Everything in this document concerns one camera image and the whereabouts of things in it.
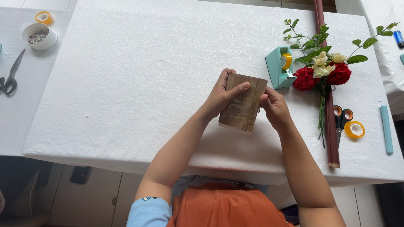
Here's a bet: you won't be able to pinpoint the person's left hand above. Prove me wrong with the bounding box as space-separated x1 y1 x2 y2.
205 68 251 119

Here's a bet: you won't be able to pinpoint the person's right hand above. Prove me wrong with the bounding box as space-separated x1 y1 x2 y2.
259 86 293 132

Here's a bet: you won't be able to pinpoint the brown paper cup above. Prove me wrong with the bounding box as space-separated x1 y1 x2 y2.
218 74 268 134

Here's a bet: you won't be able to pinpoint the teal tape dispenser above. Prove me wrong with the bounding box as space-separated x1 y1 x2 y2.
265 46 297 90

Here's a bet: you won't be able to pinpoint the yellow tape roll in dispenser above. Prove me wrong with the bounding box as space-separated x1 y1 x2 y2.
280 53 292 70

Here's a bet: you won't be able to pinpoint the white embossed tablecloth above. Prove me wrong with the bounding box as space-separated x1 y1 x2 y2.
22 0 404 187

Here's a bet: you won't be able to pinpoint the brown rolled paper tube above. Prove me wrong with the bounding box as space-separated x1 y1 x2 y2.
313 0 341 168

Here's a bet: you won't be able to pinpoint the red and cream flower bouquet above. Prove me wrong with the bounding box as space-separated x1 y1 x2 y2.
282 18 400 149

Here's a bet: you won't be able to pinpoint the yellow clear tape roll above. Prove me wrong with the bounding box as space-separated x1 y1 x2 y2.
344 121 365 139

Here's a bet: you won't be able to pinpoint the person's orange apron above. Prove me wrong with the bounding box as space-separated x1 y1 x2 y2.
166 183 295 227

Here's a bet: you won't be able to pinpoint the light blue utility knife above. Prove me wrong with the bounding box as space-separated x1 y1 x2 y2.
380 105 394 154

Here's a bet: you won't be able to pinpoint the person's light blue sleeve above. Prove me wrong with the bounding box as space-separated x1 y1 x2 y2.
126 197 171 227

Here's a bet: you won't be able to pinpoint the blue lighter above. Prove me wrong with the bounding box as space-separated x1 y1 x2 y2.
393 30 404 49

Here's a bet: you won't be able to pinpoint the black phone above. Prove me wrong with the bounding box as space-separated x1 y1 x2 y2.
70 166 92 185

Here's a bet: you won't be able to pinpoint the white bowl of clips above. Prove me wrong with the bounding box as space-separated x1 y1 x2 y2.
22 23 58 51

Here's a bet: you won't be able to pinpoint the orange clear tape roll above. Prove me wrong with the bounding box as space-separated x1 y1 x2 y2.
35 11 54 25

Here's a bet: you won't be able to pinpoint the black orange handled scissors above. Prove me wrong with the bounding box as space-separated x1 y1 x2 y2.
333 105 354 149

